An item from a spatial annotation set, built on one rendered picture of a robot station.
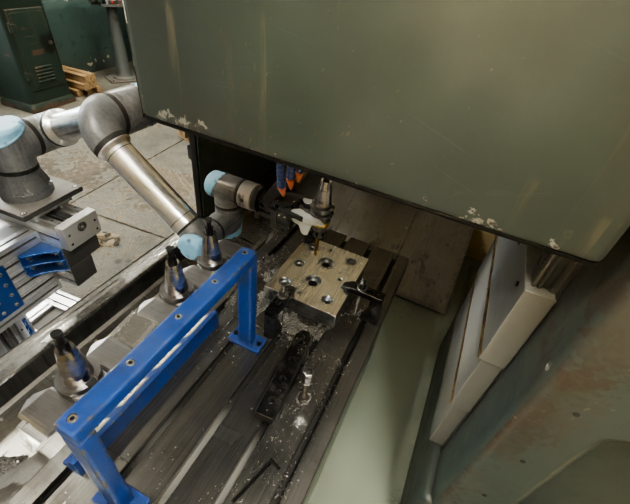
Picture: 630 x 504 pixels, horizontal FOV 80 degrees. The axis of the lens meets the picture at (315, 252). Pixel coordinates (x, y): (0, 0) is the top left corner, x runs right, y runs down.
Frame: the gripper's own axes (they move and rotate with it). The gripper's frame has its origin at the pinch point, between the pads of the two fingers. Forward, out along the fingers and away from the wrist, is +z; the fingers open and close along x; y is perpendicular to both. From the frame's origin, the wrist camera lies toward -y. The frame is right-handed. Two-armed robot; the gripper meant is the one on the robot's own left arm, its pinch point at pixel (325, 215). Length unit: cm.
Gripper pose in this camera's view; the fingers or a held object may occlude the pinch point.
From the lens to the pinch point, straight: 94.8
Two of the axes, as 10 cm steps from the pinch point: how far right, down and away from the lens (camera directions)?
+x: -4.2, 5.4, -7.3
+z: 9.0, 3.5, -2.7
